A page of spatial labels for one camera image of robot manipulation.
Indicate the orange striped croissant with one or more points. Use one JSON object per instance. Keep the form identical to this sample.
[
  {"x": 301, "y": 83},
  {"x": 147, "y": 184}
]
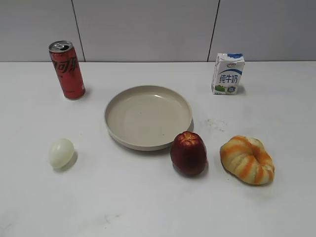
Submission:
[{"x": 246, "y": 158}]

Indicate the red cola can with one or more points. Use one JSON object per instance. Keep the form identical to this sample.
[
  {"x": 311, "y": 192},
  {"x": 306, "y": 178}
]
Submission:
[{"x": 66, "y": 65}]

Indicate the beige round plate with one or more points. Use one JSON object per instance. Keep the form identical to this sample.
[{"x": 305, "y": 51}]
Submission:
[{"x": 148, "y": 117}]

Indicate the white blue milk carton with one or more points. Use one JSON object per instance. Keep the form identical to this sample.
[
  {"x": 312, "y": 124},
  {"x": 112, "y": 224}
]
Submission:
[{"x": 227, "y": 73}]

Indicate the white egg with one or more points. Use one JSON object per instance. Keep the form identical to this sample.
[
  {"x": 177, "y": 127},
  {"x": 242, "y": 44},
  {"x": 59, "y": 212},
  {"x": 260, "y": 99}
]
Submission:
[{"x": 60, "y": 153}]

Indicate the red apple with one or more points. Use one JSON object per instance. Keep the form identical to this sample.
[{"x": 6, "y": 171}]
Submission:
[{"x": 188, "y": 153}]

